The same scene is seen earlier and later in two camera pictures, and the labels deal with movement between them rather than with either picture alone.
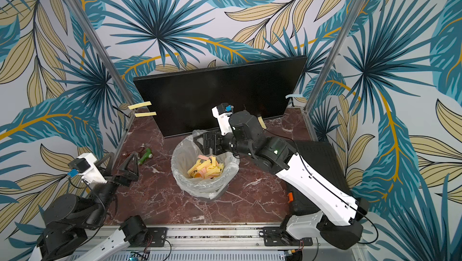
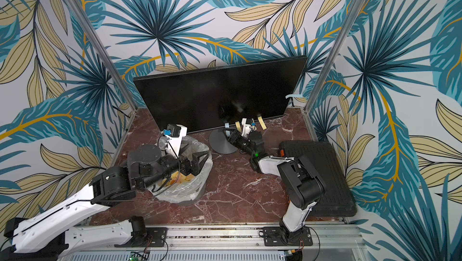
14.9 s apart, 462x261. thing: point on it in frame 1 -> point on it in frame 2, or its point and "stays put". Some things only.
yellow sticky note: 262,122 stays put
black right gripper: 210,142 -> 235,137
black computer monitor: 183,102 stays put
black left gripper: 126,180 -> 187,168
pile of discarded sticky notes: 206,167 -> 177,177
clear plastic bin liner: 185,155 -> 183,188
